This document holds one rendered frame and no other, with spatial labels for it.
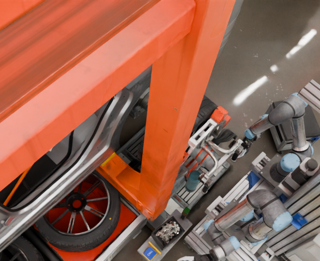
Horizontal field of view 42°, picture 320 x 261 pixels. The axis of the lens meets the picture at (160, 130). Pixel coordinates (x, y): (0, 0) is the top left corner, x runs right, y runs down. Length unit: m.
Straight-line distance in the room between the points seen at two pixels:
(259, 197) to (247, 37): 2.77
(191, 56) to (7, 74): 0.73
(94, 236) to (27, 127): 2.24
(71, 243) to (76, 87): 2.25
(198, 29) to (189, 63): 0.16
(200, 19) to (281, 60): 3.59
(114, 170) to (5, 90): 2.44
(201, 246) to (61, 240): 1.09
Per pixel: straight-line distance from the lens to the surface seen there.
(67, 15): 0.73
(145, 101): 3.06
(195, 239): 3.43
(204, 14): 1.14
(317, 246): 2.61
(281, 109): 2.67
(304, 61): 4.81
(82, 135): 2.82
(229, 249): 2.40
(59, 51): 0.68
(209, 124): 2.79
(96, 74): 0.97
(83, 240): 3.11
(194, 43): 1.24
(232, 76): 4.42
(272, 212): 2.30
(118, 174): 3.05
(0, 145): 0.92
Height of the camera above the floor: 3.53
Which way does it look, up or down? 63 degrees down
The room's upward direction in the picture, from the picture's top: 10 degrees clockwise
